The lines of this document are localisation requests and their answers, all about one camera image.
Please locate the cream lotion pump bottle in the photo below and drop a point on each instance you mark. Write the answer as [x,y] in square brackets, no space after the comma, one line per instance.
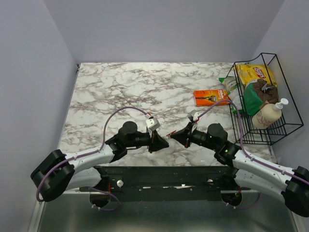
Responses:
[269,114]

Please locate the black wire rack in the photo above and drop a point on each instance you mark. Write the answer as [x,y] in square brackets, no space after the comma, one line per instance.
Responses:
[290,120]

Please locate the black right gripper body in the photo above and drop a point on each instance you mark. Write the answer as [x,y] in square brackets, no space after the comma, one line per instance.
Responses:
[193,134]

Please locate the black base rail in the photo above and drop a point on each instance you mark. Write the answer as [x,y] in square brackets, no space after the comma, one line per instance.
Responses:
[135,184]

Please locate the orange razor box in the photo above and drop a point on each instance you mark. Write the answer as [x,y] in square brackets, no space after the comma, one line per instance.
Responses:
[209,97]

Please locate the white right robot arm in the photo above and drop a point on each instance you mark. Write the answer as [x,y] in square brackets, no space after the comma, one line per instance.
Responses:
[286,184]

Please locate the red handled steel key organizer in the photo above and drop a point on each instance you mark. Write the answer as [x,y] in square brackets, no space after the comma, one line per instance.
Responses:
[168,136]

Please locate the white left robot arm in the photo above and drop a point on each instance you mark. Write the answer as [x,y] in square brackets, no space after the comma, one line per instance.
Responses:
[55,173]

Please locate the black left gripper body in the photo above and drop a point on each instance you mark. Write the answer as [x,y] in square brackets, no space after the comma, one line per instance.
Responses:
[149,138]

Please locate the brown crumpled bag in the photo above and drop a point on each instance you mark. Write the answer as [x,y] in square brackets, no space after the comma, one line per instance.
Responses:
[266,92]

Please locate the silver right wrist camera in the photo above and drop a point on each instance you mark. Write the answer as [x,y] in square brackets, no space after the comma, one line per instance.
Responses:
[193,116]

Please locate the yellow chips bag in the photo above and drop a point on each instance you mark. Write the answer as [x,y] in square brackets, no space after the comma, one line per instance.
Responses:
[247,73]

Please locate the white green snack bag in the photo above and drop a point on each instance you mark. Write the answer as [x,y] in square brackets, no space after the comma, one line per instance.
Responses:
[232,88]

